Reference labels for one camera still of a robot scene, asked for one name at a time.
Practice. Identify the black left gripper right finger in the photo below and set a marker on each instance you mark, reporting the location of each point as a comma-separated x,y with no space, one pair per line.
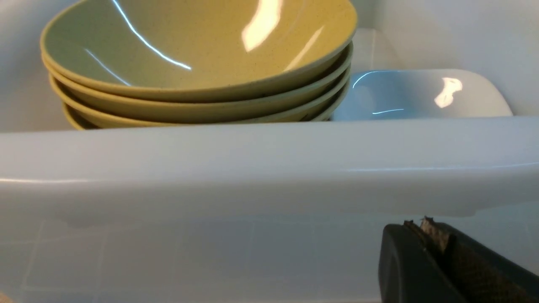
477,272

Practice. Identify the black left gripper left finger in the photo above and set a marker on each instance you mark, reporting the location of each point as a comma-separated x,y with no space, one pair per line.
408,272

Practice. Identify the yellow noodle bowl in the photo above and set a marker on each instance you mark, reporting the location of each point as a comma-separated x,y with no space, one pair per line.
86,108
197,50
216,112
81,117

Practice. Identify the top yellow noodle bowl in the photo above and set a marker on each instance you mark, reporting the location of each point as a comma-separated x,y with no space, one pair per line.
197,50

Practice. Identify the large white plastic bin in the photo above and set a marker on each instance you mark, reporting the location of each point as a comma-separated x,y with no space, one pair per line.
266,214

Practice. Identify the top white stacked dish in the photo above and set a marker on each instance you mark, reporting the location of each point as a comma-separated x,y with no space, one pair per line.
420,94

